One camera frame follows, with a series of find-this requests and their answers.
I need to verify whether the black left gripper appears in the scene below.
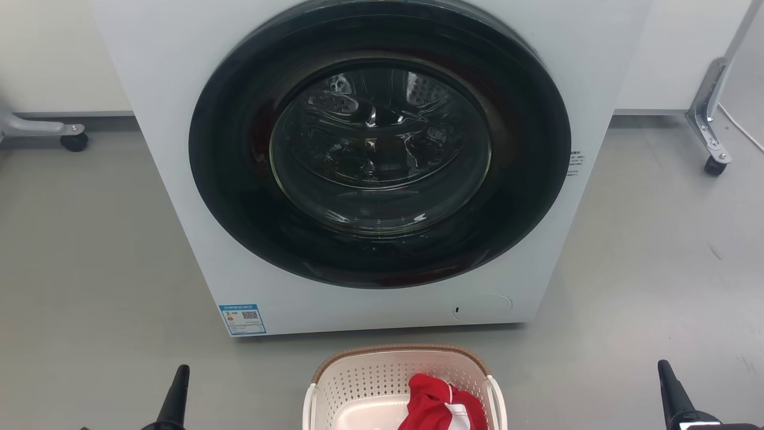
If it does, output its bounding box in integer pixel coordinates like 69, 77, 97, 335
140, 365, 190, 430

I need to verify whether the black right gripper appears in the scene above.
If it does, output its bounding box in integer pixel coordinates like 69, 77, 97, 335
658, 360, 762, 430

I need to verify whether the cream perforated laundry basket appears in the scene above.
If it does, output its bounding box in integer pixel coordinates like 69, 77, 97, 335
302, 344, 509, 430

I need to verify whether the blue energy label sticker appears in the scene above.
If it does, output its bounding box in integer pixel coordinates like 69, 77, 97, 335
218, 303, 267, 336

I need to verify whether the black round washer door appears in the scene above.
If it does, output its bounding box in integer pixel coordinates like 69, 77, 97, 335
189, 0, 572, 289

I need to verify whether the red and white garment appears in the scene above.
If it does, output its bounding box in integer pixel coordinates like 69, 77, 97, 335
398, 374, 489, 430

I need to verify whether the white front-load washing machine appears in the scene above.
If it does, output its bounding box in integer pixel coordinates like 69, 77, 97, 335
91, 0, 654, 337

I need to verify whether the thin white cable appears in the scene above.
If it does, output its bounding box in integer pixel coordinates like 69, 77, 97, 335
718, 103, 764, 151

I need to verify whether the grey metal frame leg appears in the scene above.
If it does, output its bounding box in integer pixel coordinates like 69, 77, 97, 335
0, 107, 86, 137
686, 0, 764, 165

